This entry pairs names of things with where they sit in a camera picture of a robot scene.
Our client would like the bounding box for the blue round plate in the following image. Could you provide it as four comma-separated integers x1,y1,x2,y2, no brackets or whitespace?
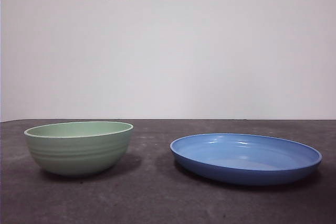
170,133,323,186

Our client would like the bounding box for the green ribbed bowl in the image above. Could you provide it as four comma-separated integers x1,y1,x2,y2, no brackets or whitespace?
24,121,134,177

